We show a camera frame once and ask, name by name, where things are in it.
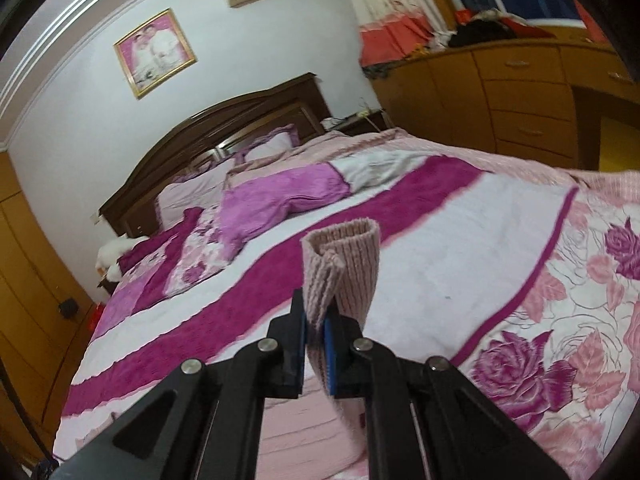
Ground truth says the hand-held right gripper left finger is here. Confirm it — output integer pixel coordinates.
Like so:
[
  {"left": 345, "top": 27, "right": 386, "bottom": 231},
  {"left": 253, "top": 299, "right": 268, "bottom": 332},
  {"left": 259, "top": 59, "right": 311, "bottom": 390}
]
[{"left": 47, "top": 287, "right": 307, "bottom": 480}]

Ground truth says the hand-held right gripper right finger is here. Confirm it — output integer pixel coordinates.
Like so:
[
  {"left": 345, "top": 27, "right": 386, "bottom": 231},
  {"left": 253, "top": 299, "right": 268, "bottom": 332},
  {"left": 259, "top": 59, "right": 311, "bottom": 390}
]
[{"left": 322, "top": 305, "right": 571, "bottom": 480}]

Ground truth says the pink knit sweater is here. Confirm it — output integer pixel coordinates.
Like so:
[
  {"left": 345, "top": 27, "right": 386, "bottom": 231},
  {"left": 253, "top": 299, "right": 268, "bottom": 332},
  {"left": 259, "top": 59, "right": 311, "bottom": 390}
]
[{"left": 252, "top": 218, "right": 382, "bottom": 480}]

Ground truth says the pile of clothes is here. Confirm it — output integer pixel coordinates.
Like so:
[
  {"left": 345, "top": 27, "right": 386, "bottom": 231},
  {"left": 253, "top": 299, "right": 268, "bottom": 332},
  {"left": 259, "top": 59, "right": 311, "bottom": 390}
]
[{"left": 435, "top": 7, "right": 556, "bottom": 51}]

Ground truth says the purple velvet floral quilt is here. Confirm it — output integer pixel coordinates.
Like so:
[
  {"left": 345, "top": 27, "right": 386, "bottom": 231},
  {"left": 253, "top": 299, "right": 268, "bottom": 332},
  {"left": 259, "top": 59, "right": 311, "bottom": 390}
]
[{"left": 117, "top": 162, "right": 351, "bottom": 311}]

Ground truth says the floral striped bedspread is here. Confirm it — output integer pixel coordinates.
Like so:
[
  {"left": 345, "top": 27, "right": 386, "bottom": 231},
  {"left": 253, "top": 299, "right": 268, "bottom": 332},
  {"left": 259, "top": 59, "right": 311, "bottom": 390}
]
[{"left": 52, "top": 155, "right": 640, "bottom": 480}]

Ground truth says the lilac pillow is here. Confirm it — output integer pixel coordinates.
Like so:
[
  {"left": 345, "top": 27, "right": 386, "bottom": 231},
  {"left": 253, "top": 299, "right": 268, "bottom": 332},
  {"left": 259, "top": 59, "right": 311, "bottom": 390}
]
[
  {"left": 155, "top": 160, "right": 236, "bottom": 231},
  {"left": 242, "top": 125, "right": 301, "bottom": 163}
]

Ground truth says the white plush toy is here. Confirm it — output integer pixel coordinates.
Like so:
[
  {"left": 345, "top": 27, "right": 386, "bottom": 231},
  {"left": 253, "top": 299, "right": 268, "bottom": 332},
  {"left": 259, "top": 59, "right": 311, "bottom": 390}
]
[{"left": 95, "top": 235, "right": 151, "bottom": 281}]

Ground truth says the dark wooden nightstand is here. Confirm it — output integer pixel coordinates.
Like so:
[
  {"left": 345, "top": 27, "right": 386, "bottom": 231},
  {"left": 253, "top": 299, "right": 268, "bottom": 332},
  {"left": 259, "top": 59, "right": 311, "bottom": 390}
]
[{"left": 320, "top": 107, "right": 391, "bottom": 136}]

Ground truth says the dark wooden headboard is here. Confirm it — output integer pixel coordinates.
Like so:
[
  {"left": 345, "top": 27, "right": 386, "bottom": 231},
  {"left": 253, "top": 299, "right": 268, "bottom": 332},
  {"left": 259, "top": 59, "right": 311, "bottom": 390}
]
[{"left": 98, "top": 72, "right": 333, "bottom": 238}]

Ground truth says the pink checkered blanket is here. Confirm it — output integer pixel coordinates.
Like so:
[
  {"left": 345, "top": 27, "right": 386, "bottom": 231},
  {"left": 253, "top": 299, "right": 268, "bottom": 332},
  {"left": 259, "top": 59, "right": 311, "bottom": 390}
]
[{"left": 295, "top": 127, "right": 640, "bottom": 201}]

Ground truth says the wooden wardrobe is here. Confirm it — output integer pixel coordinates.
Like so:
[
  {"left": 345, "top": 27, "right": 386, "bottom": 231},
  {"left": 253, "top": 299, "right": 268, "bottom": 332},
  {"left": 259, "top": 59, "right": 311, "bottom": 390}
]
[{"left": 0, "top": 150, "right": 108, "bottom": 456}]

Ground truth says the wooden dresser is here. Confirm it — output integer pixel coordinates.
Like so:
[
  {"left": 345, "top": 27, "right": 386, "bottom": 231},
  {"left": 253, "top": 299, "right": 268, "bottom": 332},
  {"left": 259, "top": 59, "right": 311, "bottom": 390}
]
[{"left": 370, "top": 25, "right": 640, "bottom": 171}]

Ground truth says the framed photo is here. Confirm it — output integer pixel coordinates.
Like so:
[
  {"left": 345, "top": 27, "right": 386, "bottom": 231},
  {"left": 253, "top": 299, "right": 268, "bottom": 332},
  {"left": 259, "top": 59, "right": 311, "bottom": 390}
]
[{"left": 113, "top": 8, "right": 197, "bottom": 100}]

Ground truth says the floral curtain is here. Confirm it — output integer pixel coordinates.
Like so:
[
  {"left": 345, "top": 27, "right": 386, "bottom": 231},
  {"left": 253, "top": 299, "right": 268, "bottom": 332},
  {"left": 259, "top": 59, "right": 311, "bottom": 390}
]
[{"left": 332, "top": 0, "right": 451, "bottom": 68}]

